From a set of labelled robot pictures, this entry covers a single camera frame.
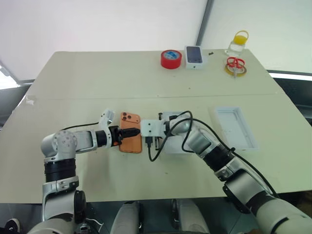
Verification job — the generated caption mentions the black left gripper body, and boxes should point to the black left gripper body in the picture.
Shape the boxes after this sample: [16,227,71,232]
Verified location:
[108,125,123,147]

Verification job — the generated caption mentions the red tape roll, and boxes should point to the red tape roll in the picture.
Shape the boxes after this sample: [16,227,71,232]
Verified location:
[160,49,182,71]

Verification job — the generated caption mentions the white phone box base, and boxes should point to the white phone box base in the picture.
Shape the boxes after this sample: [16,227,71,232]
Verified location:
[214,105,260,153]

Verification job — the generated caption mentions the dark rounded grey shape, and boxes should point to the dark rounded grey shape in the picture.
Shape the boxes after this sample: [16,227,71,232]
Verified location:
[170,198,211,234]
[112,200,145,234]

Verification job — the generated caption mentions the black and white shoe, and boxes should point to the black and white shoe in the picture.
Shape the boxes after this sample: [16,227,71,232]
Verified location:
[0,218,20,234]

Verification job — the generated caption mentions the red handled scissors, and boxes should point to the red handled scissors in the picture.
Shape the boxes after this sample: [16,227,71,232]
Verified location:
[226,56,245,78]

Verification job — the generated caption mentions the white printed phone box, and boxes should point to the white printed phone box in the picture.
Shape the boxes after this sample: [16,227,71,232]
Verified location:
[184,45,208,71]

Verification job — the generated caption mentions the white phone box lid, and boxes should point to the white phone box lid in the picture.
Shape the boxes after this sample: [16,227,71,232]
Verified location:
[159,110,196,155]

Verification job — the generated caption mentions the grey tent pole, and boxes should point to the grey tent pole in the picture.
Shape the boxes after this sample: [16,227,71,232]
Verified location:
[195,0,215,47]

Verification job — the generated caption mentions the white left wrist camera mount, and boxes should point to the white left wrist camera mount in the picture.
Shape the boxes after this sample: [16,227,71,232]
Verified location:
[97,108,116,132]

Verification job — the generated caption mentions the orange phone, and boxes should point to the orange phone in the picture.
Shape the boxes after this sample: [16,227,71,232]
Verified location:
[119,111,143,154]

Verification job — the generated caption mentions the clear jar with yellow lid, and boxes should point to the clear jar with yellow lid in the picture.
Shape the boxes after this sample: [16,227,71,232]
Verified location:
[224,30,250,56]

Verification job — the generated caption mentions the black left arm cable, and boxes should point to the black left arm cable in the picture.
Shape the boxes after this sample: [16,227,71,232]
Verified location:
[60,120,101,132]

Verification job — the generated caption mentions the yellow tape roll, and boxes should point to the yellow tape roll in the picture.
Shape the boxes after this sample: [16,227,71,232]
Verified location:
[224,63,248,76]

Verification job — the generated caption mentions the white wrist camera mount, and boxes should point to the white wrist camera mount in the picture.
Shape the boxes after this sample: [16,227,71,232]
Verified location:
[97,108,116,132]
[140,118,167,137]

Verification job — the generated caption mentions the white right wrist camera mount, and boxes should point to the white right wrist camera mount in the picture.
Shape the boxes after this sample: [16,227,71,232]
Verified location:
[140,118,167,137]

